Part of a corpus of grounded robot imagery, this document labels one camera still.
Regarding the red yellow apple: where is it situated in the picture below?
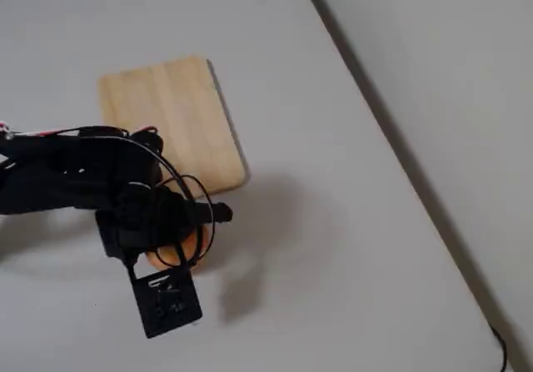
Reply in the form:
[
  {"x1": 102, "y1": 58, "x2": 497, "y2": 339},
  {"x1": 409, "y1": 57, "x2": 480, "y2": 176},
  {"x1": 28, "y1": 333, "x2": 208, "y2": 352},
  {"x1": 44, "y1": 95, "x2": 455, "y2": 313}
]
[{"x1": 145, "y1": 225, "x2": 211, "y2": 271}]

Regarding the light wooden cutting board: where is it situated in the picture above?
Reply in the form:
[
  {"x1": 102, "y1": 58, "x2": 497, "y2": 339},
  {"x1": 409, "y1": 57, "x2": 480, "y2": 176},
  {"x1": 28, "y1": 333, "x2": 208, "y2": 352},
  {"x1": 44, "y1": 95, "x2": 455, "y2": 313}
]
[{"x1": 97, "y1": 54, "x2": 251, "y2": 196}]

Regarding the thin black looped cable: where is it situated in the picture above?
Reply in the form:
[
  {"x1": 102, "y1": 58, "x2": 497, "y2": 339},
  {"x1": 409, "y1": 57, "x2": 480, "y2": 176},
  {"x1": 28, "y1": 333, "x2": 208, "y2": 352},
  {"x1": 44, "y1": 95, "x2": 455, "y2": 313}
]
[{"x1": 62, "y1": 126, "x2": 217, "y2": 270}]

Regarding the black square camera box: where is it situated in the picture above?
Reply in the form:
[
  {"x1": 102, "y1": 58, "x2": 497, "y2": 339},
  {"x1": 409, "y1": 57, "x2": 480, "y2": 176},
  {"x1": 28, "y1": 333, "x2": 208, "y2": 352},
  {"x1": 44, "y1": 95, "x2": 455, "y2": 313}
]
[{"x1": 124, "y1": 259, "x2": 204, "y2": 340}]

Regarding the red white servo wire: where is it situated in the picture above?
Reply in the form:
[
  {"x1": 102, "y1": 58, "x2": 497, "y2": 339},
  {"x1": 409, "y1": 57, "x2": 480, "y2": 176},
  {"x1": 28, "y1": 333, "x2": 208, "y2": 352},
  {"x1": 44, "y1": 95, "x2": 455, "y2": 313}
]
[{"x1": 0, "y1": 121, "x2": 57, "y2": 140}]

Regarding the black cable at table edge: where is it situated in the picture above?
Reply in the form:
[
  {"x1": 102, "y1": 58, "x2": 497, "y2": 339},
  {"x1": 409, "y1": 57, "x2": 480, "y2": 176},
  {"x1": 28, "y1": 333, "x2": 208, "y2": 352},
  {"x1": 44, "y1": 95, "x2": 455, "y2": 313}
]
[{"x1": 488, "y1": 325, "x2": 510, "y2": 372}]

